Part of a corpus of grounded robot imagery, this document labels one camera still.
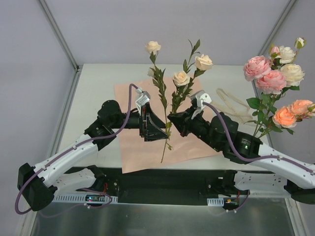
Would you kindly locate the left white cable duct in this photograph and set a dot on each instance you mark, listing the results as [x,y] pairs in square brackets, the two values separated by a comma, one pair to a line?
[81,198]

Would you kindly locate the white cable duct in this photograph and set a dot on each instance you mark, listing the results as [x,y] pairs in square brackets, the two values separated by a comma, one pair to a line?
[81,198]
[215,202]

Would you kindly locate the right white cable duct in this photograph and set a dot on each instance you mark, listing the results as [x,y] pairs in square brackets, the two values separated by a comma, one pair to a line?
[215,202]

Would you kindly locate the pink wrapping paper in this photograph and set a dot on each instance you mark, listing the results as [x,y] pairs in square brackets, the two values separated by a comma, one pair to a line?
[137,154]

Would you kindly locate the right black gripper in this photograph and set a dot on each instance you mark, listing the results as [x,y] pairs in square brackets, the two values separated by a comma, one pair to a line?
[188,118]

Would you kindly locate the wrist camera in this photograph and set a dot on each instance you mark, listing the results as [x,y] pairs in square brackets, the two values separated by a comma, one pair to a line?
[197,101]
[142,98]

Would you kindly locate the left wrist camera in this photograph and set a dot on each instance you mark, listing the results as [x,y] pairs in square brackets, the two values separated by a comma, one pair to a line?
[142,98]

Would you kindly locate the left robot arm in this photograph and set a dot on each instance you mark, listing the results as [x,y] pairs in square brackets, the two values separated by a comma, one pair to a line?
[41,183]

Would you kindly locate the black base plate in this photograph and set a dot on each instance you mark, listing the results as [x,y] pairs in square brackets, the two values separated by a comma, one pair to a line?
[167,186]

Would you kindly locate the cream white rose stem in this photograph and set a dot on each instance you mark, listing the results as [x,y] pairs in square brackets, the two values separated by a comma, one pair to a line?
[283,59]

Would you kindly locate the left aluminium frame post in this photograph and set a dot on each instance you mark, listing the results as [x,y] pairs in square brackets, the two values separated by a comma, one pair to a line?
[58,34]

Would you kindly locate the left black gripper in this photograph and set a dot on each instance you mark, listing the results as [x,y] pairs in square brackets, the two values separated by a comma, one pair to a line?
[143,123]

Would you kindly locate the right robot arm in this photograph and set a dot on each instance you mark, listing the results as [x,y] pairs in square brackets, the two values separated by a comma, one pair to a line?
[286,174]

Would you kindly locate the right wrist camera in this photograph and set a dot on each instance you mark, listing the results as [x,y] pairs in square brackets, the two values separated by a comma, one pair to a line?
[197,101]

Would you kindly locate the artificial rose bouquet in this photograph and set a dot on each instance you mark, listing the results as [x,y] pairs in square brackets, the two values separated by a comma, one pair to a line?
[173,91]

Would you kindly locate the aluminium frame post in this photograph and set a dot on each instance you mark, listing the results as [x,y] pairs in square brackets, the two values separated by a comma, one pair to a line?
[58,34]
[264,49]

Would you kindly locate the right aluminium frame post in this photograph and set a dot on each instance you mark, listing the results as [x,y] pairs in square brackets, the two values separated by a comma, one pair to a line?
[264,49]

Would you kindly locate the pink rose stem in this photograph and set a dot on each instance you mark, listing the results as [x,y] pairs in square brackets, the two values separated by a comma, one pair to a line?
[264,73]

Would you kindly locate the peach rose stem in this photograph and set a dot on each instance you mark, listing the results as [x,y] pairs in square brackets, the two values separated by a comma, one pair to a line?
[288,115]

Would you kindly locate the cream ribbon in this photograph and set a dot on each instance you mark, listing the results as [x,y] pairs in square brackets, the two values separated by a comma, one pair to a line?
[233,106]

